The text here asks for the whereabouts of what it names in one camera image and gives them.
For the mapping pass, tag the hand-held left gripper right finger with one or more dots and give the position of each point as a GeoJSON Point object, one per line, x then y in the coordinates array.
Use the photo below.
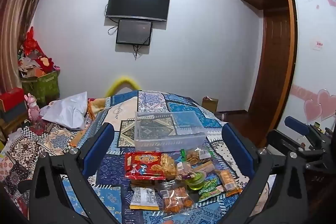
{"type": "Point", "coordinates": [237, 146]}

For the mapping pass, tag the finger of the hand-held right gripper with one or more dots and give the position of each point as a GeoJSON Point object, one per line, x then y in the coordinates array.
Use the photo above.
{"type": "Point", "coordinates": [278, 141]}
{"type": "Point", "coordinates": [296, 126]}

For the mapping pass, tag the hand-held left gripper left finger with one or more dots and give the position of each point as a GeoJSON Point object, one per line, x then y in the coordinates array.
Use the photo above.
{"type": "Point", "coordinates": [101, 145]}

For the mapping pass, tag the orange biscuit packet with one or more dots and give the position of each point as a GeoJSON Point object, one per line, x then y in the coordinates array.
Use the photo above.
{"type": "Point", "coordinates": [229, 182]}

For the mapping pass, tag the green pea snack packet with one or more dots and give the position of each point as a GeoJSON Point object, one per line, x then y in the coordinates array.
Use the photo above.
{"type": "Point", "coordinates": [210, 190]}

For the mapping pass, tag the clear plastic container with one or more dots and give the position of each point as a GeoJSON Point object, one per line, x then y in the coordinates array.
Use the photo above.
{"type": "Point", "coordinates": [168, 141]}

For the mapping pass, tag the yellow rice cracker packet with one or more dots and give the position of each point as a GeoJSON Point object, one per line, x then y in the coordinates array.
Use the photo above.
{"type": "Point", "coordinates": [168, 165]}

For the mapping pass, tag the clear packet of orange cookies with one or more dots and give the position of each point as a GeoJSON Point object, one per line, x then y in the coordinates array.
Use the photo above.
{"type": "Point", "coordinates": [177, 200]}

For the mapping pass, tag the blue patterned blanket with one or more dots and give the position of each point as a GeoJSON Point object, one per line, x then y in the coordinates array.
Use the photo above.
{"type": "Point", "coordinates": [113, 161]}

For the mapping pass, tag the beige wafer roll packet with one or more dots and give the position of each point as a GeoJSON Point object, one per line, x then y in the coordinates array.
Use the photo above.
{"type": "Point", "coordinates": [206, 167]}

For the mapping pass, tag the clear packet of round cookies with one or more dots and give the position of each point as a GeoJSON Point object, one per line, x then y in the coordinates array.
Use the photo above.
{"type": "Point", "coordinates": [197, 155]}

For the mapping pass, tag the white pillow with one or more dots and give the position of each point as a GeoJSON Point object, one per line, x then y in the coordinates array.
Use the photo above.
{"type": "Point", "coordinates": [68, 111]}

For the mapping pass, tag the red snack packet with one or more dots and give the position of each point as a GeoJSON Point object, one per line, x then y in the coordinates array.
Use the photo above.
{"type": "Point", "coordinates": [144, 165]}

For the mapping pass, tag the small cardboard box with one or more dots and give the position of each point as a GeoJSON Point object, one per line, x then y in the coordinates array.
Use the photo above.
{"type": "Point", "coordinates": [210, 104]}

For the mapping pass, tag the green jelly cup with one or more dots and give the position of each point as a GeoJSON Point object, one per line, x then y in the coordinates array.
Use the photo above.
{"type": "Point", "coordinates": [195, 182]}

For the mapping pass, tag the small clear brown snack packet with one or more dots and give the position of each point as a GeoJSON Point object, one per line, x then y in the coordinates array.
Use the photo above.
{"type": "Point", "coordinates": [185, 170]}

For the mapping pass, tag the white door with heart stickers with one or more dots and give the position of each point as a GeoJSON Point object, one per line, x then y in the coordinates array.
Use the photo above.
{"type": "Point", "coordinates": [312, 69]}

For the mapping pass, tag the brown wooden door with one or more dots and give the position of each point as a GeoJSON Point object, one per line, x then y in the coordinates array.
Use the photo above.
{"type": "Point", "coordinates": [273, 69]}

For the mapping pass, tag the white and yellow snack packet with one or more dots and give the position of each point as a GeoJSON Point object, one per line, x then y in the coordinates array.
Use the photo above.
{"type": "Point", "coordinates": [144, 199]}

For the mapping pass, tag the pink toy rabbit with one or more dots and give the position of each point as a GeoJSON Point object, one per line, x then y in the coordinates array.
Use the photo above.
{"type": "Point", "coordinates": [32, 108]}

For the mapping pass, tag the green storage box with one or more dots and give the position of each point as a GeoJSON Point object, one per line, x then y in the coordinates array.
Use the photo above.
{"type": "Point", "coordinates": [43, 87]}

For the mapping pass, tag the red box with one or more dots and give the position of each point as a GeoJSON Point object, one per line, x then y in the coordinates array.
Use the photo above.
{"type": "Point", "coordinates": [10, 99]}

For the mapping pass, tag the green box with clutter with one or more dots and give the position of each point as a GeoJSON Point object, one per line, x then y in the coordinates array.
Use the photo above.
{"type": "Point", "coordinates": [32, 56]}

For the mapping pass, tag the striped brown curtain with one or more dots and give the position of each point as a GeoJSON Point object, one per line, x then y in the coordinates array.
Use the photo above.
{"type": "Point", "coordinates": [18, 16]}

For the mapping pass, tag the small black wall monitor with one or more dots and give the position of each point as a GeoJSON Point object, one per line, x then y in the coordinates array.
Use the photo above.
{"type": "Point", "coordinates": [134, 32]}

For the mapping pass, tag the large black wall television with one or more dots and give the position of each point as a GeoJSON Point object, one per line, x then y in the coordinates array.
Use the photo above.
{"type": "Point", "coordinates": [137, 2]}

